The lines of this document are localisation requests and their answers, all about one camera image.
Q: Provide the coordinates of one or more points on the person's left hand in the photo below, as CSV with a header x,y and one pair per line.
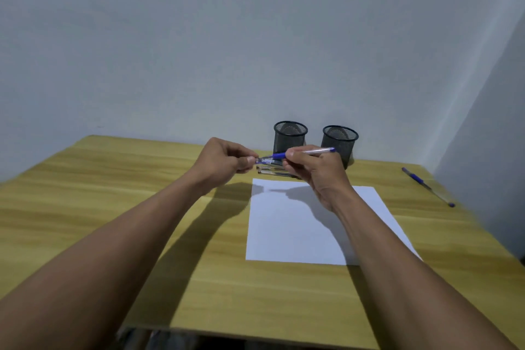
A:
x,y
217,165

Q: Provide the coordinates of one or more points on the person's right hand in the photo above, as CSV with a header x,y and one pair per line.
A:
x,y
324,177

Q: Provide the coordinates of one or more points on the blue pen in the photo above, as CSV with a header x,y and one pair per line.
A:
x,y
418,178
320,151

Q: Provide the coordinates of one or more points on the black mesh pen cup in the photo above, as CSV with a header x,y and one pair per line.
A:
x,y
344,144
289,138

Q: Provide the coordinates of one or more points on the white paper sheet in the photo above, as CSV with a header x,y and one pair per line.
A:
x,y
287,239

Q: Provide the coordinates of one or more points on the person's left forearm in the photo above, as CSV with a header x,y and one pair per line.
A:
x,y
106,263

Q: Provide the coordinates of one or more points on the person's right forearm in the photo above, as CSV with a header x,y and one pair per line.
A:
x,y
410,280

